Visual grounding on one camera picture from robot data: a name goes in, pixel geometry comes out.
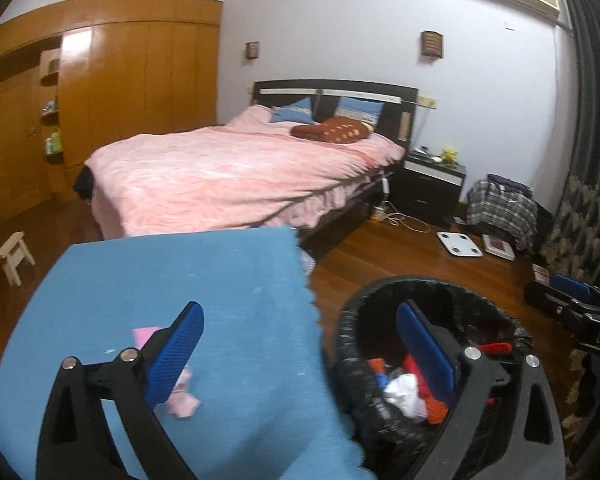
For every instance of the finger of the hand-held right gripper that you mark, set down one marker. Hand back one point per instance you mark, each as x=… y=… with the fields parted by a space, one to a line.
x=550 y=300
x=572 y=286

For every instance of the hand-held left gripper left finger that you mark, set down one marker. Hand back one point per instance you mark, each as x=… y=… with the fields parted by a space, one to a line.
x=175 y=350

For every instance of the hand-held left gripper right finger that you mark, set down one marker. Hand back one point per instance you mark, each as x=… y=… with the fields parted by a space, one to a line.
x=427 y=350

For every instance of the pink paper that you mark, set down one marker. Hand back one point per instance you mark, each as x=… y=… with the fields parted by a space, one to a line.
x=185 y=402

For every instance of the orange cloth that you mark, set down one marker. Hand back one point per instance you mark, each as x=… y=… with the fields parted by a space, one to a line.
x=436 y=409

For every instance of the black trash bin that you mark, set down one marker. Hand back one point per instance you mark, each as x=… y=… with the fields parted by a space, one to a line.
x=380 y=435

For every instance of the red and white scale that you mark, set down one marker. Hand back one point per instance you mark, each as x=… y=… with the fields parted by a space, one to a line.
x=498 y=246

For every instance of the blue tablecloth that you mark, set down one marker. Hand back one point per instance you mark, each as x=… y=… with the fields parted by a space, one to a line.
x=180 y=270

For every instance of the plaid cloth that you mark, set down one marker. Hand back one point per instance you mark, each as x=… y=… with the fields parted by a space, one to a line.
x=500 y=215

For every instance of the white bathroom scale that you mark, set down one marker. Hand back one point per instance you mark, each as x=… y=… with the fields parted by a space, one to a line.
x=459 y=245

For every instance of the dark bag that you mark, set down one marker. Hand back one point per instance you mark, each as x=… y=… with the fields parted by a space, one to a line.
x=510 y=184

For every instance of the white power strip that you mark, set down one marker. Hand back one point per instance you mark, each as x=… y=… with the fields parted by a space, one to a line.
x=378 y=213

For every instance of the grey checked cloth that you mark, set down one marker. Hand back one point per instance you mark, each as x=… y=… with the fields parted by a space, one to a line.
x=306 y=262

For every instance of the dark green patterned curtain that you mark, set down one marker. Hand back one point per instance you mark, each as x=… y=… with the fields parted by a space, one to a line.
x=595 y=135

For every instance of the black nightstand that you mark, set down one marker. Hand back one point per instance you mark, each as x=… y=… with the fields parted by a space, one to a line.
x=425 y=195

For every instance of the white charger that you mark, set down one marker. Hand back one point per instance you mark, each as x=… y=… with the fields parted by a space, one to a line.
x=385 y=190

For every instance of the yellow toy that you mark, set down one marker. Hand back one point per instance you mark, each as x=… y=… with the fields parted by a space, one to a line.
x=448 y=156

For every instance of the pink blanket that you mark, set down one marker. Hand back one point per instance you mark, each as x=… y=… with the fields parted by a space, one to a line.
x=220 y=175

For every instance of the white wooden stool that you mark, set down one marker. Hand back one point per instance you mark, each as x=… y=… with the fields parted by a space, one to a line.
x=15 y=250

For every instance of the white bedside device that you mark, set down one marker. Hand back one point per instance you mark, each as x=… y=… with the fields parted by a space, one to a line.
x=425 y=152

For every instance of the green box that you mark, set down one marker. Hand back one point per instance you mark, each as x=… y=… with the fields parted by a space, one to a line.
x=54 y=142

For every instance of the brown dotted pillow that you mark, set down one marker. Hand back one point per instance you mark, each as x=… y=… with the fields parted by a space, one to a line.
x=330 y=130

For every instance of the blue striped pillow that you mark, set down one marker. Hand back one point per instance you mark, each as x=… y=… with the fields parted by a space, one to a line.
x=295 y=110
x=360 y=109

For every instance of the wooden wardrobe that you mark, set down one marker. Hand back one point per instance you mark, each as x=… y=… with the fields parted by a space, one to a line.
x=130 y=75

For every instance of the dark wooden bed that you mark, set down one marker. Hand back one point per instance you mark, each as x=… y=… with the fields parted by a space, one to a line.
x=330 y=85

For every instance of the beige wall socket strip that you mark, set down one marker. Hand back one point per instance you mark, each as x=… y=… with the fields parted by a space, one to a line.
x=428 y=102

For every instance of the large wall lamp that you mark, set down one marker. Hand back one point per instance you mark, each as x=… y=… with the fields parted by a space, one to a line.
x=431 y=44

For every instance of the small wall lamp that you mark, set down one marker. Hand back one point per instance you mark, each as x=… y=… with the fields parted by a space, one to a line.
x=252 y=51

